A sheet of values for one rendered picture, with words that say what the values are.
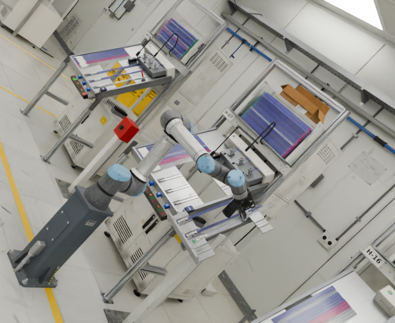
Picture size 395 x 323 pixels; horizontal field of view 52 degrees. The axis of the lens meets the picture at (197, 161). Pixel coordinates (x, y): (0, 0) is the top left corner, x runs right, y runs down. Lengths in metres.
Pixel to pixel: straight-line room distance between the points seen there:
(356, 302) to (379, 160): 2.08
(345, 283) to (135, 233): 1.49
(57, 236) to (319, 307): 1.40
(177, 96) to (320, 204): 1.76
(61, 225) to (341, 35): 3.78
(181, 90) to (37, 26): 3.37
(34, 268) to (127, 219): 1.01
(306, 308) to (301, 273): 1.90
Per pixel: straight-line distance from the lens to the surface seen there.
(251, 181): 2.73
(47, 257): 2.33
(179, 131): 1.99
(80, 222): 2.20
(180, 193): 2.61
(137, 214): 3.10
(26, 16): 6.61
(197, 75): 3.86
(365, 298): 2.44
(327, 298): 2.33
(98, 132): 3.76
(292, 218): 4.27
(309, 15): 5.37
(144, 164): 2.22
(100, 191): 2.17
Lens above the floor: 1.41
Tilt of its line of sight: 9 degrees down
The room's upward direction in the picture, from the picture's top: 43 degrees clockwise
